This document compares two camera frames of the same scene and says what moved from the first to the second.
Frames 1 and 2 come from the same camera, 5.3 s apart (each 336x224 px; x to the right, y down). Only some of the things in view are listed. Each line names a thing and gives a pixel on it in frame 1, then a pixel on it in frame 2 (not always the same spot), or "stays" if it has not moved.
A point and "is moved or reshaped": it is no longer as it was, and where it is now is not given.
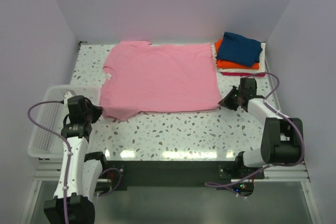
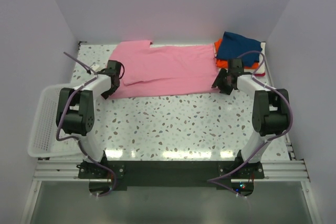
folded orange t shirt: (222, 64) stays
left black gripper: (98, 111) -> (105, 95)
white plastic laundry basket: (48, 144) stays
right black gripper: (226, 102) -> (218, 82)
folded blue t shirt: (239, 50) stays
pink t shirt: (139, 77) is moved or reshaped
